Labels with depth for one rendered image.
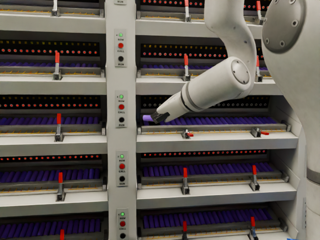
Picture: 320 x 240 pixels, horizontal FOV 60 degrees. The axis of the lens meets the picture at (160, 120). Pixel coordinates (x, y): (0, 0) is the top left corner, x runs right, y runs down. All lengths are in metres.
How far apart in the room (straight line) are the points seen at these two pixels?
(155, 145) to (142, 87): 0.20
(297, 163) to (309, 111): 0.82
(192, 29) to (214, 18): 0.35
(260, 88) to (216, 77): 0.45
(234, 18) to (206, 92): 0.17
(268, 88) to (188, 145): 0.36
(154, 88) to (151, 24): 0.21
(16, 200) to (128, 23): 0.69
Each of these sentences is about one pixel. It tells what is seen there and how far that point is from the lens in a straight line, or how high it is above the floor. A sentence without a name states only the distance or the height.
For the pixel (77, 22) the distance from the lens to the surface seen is 0.98.
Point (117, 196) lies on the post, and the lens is 0.99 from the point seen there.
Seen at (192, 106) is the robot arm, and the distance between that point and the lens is 0.71.
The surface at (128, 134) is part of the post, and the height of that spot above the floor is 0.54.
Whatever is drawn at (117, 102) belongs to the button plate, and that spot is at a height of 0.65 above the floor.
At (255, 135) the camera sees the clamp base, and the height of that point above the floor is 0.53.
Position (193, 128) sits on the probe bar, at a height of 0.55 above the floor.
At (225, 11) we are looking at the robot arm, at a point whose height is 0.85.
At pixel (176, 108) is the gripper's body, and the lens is 0.73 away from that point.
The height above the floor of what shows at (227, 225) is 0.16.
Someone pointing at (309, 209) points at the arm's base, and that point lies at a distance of 0.40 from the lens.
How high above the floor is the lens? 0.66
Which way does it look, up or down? 4 degrees down
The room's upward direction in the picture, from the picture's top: straight up
